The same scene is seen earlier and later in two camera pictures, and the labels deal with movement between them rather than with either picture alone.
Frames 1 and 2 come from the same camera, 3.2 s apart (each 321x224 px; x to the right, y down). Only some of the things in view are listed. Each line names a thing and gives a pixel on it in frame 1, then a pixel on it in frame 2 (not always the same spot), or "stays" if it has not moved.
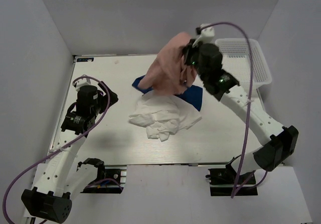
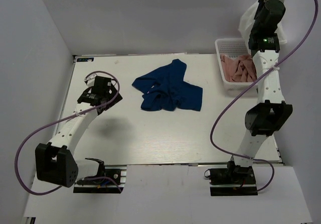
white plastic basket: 237,62 stays
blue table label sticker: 86,59 stays
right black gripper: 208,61 to 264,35
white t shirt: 162,113 to 246,26
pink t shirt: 169,73 to 242,69
